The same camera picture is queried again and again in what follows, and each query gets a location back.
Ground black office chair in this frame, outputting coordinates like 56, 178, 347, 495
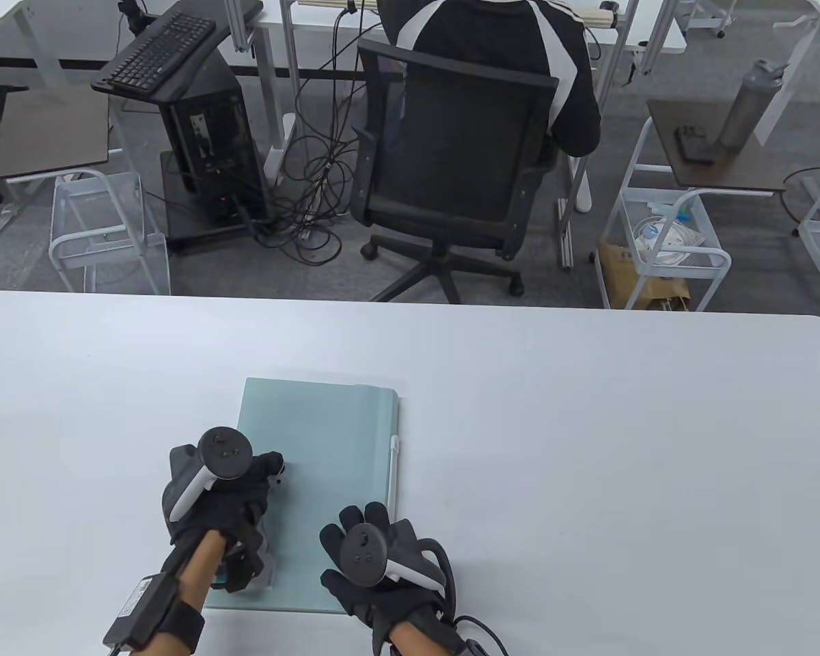
350, 38, 561, 303

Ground person's right hand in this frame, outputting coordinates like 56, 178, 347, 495
319, 502, 452, 646

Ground person's left hand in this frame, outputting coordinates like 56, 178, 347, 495
161, 444, 286, 595

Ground black keyboard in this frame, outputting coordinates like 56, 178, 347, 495
90, 12, 217, 95

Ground dark brown board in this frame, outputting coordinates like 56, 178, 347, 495
0, 85, 110, 180
646, 99, 788, 192

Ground small black device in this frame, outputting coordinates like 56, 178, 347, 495
675, 125, 716, 165

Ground person's right forearm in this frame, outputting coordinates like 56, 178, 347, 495
386, 618, 441, 656

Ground person's left forearm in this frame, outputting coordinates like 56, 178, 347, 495
176, 530, 232, 612

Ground grey water bottle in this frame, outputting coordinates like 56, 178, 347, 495
717, 60, 791, 151

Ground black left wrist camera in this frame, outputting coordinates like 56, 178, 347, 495
220, 543, 269, 594

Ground light green accordion folder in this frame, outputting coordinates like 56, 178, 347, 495
205, 377, 402, 614

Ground white desk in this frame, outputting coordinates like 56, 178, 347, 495
0, 0, 62, 90
253, 0, 687, 269

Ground tangle of black cables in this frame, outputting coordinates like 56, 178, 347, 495
246, 7, 383, 267

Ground black computer tower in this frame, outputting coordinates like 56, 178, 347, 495
152, 51, 271, 230

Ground brown paper bag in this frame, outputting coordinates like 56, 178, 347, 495
598, 238, 692, 312

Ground white power strip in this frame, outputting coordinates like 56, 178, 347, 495
265, 113, 296, 185

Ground black computer stand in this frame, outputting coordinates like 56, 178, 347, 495
90, 48, 277, 257

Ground coiled white cable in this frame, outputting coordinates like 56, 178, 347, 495
632, 215, 708, 267

